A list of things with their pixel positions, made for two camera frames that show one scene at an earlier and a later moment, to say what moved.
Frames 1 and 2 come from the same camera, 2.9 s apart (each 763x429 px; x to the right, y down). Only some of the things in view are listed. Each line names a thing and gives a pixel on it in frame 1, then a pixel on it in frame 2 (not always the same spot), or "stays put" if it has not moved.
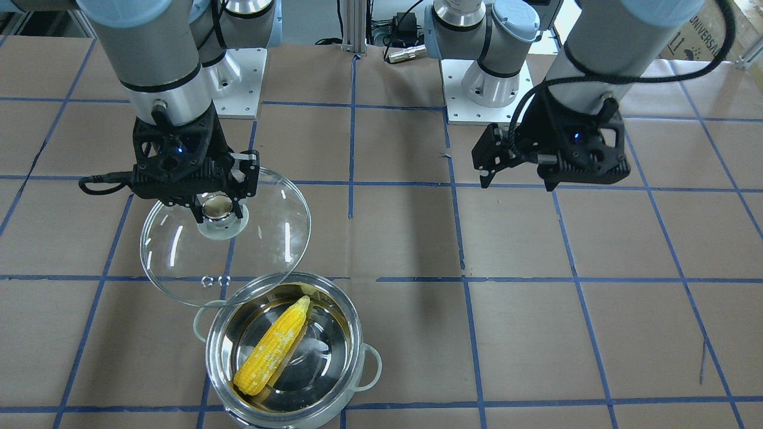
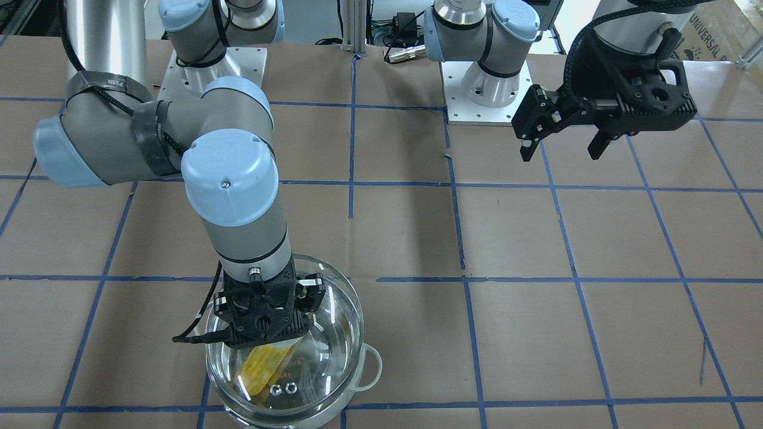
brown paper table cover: (634, 305) stays put
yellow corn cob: (264, 360) stays put
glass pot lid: (226, 260) → (301, 378)
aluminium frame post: (354, 16) stays put
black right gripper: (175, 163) → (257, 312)
